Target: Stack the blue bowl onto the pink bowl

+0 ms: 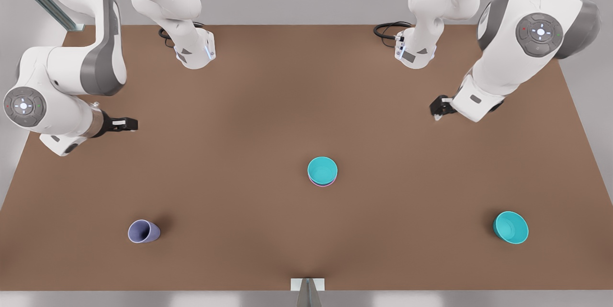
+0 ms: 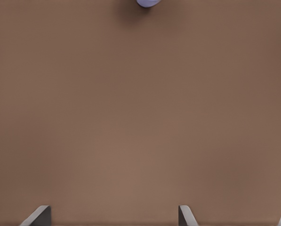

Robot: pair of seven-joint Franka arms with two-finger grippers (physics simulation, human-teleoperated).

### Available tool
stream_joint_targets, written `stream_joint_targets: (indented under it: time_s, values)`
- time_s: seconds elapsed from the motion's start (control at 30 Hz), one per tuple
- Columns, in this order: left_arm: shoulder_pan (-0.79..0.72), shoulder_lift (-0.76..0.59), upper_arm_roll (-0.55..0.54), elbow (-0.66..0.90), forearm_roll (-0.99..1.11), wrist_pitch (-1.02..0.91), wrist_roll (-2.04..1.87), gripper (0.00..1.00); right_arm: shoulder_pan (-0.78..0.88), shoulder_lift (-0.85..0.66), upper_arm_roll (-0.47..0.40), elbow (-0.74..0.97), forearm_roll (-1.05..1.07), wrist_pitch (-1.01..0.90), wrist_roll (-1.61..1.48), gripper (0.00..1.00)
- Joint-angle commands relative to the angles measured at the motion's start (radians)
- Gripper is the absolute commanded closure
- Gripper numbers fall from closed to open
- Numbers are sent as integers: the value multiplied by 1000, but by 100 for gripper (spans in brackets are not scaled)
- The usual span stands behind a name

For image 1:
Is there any teal bowl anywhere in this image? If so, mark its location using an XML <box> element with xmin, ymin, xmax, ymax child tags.
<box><xmin>307</xmin><ymin>157</ymin><xmax>338</xmax><ymax>185</ymax></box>
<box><xmin>493</xmin><ymin>211</ymin><xmax>529</xmax><ymax>244</ymax></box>

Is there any purple cup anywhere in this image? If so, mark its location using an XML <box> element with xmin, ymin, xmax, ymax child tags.
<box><xmin>128</xmin><ymin>220</ymin><xmax>161</xmax><ymax>244</ymax></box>

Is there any black cable loop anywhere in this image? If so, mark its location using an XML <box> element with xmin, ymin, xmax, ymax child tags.
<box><xmin>374</xmin><ymin>22</ymin><xmax>414</xmax><ymax>49</ymax></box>
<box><xmin>159</xmin><ymin>22</ymin><xmax>205</xmax><ymax>49</ymax></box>

